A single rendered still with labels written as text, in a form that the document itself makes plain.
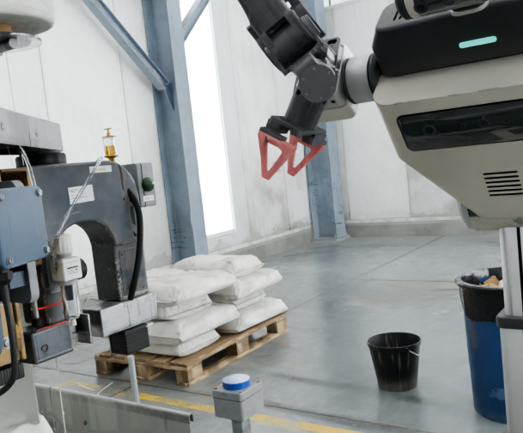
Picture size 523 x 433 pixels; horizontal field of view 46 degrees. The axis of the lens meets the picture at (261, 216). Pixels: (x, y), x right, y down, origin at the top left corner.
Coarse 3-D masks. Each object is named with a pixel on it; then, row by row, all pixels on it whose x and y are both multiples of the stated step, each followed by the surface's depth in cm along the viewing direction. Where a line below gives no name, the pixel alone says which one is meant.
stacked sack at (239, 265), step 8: (200, 256) 486; (208, 256) 478; (216, 256) 474; (224, 256) 474; (232, 256) 473; (240, 256) 464; (248, 256) 461; (176, 264) 466; (184, 264) 463; (192, 264) 460; (200, 264) 458; (208, 264) 451; (216, 264) 448; (224, 264) 445; (232, 264) 442; (240, 264) 448; (248, 264) 455; (256, 264) 461; (232, 272) 437; (240, 272) 443; (248, 272) 452
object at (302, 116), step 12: (300, 96) 100; (288, 108) 102; (300, 108) 100; (312, 108) 100; (276, 120) 100; (288, 120) 101; (300, 120) 100; (312, 120) 101; (300, 132) 98; (312, 132) 101; (324, 132) 105
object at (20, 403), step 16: (32, 368) 122; (16, 384) 126; (32, 384) 123; (0, 400) 130; (16, 400) 127; (32, 400) 124; (0, 416) 130; (16, 416) 127; (32, 416) 124; (0, 432) 126; (16, 432) 128; (32, 432) 130; (48, 432) 132
